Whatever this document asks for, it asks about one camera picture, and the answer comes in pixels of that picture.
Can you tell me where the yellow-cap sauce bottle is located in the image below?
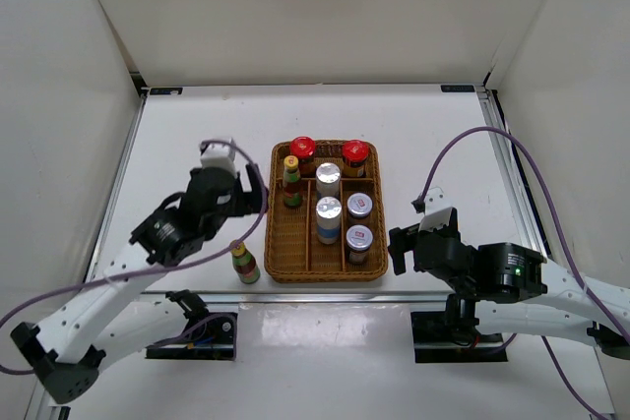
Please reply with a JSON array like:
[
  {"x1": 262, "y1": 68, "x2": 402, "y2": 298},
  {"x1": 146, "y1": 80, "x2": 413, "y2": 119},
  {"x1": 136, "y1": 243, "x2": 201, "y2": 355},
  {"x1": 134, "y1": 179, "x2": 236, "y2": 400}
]
[
  {"x1": 230, "y1": 242, "x2": 260, "y2": 284},
  {"x1": 283, "y1": 154, "x2": 302, "y2": 208}
]

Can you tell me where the white-lid sauce jar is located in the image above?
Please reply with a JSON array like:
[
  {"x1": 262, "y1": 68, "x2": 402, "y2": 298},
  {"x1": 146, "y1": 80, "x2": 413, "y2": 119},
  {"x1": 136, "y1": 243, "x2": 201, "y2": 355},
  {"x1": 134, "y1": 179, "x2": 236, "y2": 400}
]
[
  {"x1": 346, "y1": 225, "x2": 373, "y2": 265},
  {"x1": 346, "y1": 192, "x2": 373, "y2": 226}
]

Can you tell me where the red-lid sauce jar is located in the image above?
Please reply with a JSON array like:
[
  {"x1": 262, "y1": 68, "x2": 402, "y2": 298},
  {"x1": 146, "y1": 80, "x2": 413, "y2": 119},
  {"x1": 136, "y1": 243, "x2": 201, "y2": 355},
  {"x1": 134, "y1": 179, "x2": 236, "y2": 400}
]
[
  {"x1": 289, "y1": 136, "x2": 317, "y2": 178},
  {"x1": 342, "y1": 140, "x2": 369, "y2": 178}
]

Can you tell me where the silver-lid spice shaker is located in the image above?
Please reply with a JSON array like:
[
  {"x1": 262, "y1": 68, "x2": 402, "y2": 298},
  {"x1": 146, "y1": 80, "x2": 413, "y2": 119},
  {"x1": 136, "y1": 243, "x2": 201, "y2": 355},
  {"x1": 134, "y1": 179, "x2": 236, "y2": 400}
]
[
  {"x1": 316, "y1": 162, "x2": 342, "y2": 200},
  {"x1": 315, "y1": 197, "x2": 343, "y2": 245}
]

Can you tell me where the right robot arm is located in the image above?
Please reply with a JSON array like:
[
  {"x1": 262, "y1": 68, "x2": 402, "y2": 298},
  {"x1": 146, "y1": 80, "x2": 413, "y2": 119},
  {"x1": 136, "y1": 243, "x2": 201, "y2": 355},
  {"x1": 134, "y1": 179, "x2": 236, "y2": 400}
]
[{"x1": 388, "y1": 225, "x2": 629, "y2": 360}]

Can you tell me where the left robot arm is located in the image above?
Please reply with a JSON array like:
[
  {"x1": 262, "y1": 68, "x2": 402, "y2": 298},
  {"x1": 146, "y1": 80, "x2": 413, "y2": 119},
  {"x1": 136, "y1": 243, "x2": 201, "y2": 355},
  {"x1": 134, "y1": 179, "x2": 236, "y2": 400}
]
[{"x1": 11, "y1": 164, "x2": 267, "y2": 404}]

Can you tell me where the brown wicker divided basket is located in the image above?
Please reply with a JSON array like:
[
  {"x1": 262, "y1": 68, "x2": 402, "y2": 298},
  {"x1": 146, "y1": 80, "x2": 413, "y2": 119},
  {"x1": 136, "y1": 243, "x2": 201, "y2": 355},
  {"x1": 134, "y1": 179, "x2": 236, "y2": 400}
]
[{"x1": 264, "y1": 142, "x2": 388, "y2": 283}]

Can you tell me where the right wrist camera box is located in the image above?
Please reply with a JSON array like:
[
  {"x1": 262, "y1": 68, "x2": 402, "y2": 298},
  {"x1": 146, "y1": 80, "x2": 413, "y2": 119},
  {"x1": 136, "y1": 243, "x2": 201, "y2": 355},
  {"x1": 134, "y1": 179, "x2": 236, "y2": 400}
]
[{"x1": 411, "y1": 187, "x2": 454, "y2": 231}]

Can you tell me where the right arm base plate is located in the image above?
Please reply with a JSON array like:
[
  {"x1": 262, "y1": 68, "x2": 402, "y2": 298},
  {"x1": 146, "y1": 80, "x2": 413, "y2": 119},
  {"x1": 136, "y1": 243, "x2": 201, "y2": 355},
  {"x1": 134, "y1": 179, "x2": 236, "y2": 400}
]
[{"x1": 410, "y1": 312, "x2": 508, "y2": 364}]

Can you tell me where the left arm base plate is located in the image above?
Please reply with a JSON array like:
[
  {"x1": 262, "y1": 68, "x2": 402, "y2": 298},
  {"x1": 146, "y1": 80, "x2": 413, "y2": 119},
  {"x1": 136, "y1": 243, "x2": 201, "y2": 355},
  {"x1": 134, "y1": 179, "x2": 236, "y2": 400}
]
[{"x1": 145, "y1": 290, "x2": 238, "y2": 361}]

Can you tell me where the aluminium table frame rail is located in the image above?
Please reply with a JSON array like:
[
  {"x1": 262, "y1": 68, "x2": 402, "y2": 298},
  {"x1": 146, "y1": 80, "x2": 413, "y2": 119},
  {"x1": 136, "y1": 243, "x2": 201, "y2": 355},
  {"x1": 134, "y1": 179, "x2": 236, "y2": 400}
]
[{"x1": 48, "y1": 85, "x2": 557, "y2": 342}]

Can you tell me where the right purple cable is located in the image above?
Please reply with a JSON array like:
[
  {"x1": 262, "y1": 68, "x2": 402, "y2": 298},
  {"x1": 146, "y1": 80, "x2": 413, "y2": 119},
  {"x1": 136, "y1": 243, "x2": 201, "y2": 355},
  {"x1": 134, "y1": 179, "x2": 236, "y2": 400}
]
[{"x1": 422, "y1": 125, "x2": 630, "y2": 419}]

